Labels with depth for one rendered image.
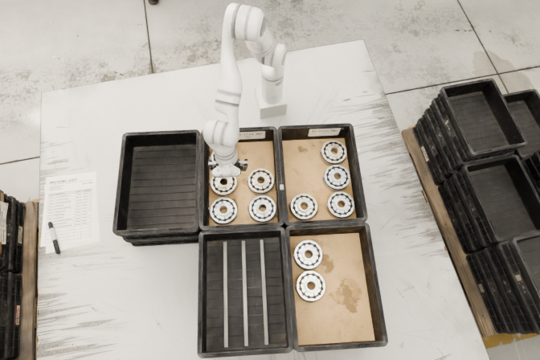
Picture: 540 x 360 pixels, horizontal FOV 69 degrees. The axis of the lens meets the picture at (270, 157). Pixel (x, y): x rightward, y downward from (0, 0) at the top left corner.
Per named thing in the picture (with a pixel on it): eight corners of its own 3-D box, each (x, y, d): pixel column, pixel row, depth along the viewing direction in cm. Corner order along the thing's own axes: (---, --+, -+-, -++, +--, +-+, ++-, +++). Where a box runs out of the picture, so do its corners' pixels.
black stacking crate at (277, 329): (203, 238, 147) (199, 231, 137) (282, 234, 149) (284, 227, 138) (202, 356, 131) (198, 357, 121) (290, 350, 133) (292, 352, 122)
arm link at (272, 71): (289, 40, 146) (287, 68, 162) (265, 34, 148) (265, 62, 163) (281, 59, 143) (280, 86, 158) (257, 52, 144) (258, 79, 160)
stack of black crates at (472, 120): (410, 128, 244) (439, 87, 203) (455, 119, 247) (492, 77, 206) (434, 187, 229) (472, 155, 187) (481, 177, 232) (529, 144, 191)
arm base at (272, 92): (259, 90, 176) (258, 67, 161) (277, 83, 178) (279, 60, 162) (266, 107, 173) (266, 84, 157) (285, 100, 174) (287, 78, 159)
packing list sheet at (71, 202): (41, 178, 167) (40, 177, 167) (96, 168, 170) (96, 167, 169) (40, 255, 155) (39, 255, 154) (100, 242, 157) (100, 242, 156)
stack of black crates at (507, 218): (435, 187, 229) (462, 165, 197) (482, 177, 232) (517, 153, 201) (463, 255, 213) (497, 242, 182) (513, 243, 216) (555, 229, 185)
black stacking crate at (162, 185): (132, 145, 162) (123, 133, 152) (203, 142, 164) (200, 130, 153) (123, 241, 146) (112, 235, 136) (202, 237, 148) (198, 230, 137)
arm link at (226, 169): (212, 177, 127) (210, 171, 121) (213, 146, 131) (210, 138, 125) (240, 177, 127) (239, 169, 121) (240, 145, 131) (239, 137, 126)
